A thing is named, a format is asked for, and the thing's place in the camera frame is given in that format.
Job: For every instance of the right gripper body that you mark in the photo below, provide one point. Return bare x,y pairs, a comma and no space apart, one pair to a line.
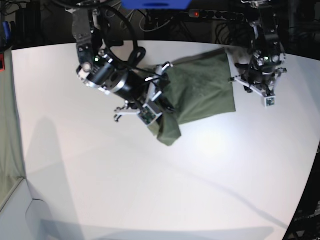
136,90

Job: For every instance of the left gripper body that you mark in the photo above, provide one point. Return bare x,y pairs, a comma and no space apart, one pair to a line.
262,83

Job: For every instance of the green t-shirt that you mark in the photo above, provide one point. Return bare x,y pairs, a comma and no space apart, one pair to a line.
199,88

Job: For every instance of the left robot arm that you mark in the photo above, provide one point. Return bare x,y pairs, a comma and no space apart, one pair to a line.
267,54

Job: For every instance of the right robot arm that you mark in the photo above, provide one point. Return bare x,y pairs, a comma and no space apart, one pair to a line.
99,68

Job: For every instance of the black power strip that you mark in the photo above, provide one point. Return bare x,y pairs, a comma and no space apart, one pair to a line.
215,15

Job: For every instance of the blue plastic bin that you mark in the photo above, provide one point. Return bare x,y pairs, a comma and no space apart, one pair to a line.
156,4

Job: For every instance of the green cloth at left edge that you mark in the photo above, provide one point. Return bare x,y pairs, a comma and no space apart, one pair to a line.
12,168

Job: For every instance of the red box at left edge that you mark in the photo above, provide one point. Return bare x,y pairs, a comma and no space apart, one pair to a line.
2,62

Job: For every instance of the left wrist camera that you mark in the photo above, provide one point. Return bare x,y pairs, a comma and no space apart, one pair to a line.
269,101

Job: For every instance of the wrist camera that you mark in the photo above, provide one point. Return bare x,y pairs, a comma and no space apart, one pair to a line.
269,101
150,113

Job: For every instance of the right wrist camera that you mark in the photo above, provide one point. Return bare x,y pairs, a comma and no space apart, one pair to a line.
150,113

